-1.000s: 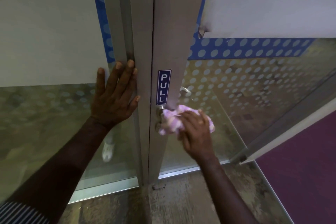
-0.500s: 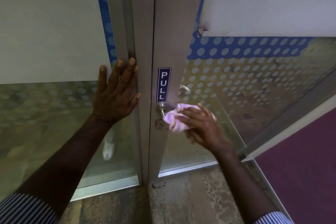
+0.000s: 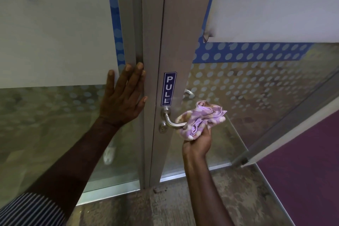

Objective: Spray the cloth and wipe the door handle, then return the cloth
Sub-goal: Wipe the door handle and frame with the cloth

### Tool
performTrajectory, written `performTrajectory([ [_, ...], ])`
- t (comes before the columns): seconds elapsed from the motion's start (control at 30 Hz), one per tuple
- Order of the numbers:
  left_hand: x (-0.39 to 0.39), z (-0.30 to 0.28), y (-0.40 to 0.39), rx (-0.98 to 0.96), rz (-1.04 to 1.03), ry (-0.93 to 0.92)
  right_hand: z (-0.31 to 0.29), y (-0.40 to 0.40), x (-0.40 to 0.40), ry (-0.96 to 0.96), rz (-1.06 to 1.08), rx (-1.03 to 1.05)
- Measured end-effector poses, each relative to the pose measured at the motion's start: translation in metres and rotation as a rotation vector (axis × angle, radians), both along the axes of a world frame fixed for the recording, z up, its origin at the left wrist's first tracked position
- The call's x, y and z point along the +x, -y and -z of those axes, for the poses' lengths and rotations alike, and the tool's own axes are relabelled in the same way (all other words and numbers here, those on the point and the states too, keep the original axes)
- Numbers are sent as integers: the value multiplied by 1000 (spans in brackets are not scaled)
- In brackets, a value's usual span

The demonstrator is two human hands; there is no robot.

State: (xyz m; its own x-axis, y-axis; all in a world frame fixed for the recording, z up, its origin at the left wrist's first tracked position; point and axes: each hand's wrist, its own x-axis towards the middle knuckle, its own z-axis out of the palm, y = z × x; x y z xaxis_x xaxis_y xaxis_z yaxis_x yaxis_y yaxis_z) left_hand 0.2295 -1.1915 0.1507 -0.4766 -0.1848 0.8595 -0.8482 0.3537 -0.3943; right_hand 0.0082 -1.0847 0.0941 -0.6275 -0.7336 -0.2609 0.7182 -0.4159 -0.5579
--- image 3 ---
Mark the striped shirt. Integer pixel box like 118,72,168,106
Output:
0,192,67,226

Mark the white paper sheet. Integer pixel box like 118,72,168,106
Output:
0,0,119,89
203,0,339,44

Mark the person's right hand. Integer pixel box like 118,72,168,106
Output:
182,127,213,160

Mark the person's left hand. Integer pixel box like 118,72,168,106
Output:
98,61,149,129

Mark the person's left forearm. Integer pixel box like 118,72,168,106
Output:
25,117,121,221

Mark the purple striped cleaning cloth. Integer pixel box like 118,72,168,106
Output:
175,100,228,142

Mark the aluminium framed glass door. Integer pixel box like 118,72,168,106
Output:
148,0,339,187

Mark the dotted glass partition panel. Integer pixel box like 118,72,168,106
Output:
0,0,168,207

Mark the person's right forearm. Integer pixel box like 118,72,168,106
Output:
183,151,235,226

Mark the blue pull sign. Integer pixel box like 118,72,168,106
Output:
161,71,177,107

